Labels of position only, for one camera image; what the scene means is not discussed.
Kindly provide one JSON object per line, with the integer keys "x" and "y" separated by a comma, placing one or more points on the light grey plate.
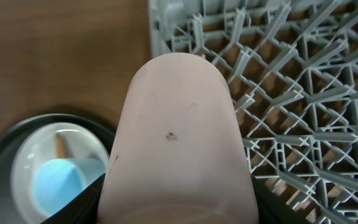
{"x": 39, "y": 148}

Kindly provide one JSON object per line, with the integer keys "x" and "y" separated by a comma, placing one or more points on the blue cup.
{"x": 58, "y": 181}

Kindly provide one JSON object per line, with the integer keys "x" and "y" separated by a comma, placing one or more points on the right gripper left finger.
{"x": 82, "y": 209}

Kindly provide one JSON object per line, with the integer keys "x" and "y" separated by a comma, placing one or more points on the grey dishwasher rack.
{"x": 292, "y": 71}

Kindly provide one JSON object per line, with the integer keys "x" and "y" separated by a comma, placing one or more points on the pink cup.
{"x": 178, "y": 155}

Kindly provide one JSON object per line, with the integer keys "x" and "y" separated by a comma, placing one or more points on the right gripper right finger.
{"x": 272, "y": 209}

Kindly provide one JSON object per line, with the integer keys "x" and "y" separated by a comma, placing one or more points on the round black tray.
{"x": 14, "y": 137}

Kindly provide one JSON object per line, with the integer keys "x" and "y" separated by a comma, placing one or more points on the wooden chopstick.
{"x": 61, "y": 151}

